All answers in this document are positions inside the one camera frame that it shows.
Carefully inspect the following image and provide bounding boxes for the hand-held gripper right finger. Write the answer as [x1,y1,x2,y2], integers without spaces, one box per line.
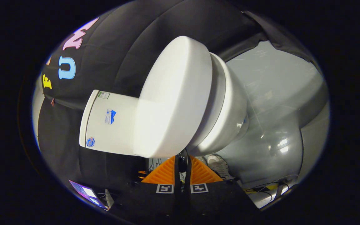
[183,155,262,225]

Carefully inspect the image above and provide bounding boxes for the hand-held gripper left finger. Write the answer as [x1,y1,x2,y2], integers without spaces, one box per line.
[108,155,183,225]

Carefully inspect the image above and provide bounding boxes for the black lid handle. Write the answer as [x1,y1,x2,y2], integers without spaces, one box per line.
[178,149,189,173]

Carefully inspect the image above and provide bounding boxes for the white toilet lid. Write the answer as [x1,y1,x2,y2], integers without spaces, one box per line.
[133,35,213,158]

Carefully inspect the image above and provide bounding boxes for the white toilet with tank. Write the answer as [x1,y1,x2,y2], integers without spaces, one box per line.
[79,52,249,157]

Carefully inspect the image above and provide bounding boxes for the person's white shoe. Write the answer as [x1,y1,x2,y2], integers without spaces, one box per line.
[207,155,230,179]

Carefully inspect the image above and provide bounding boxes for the lit laptop screen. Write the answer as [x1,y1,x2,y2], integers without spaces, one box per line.
[69,180,108,210]

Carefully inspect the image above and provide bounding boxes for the black backdrop cloth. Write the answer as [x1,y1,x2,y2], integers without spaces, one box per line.
[38,0,322,202]

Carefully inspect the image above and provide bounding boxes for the black cable bundle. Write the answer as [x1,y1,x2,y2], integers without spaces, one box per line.
[243,180,298,200]

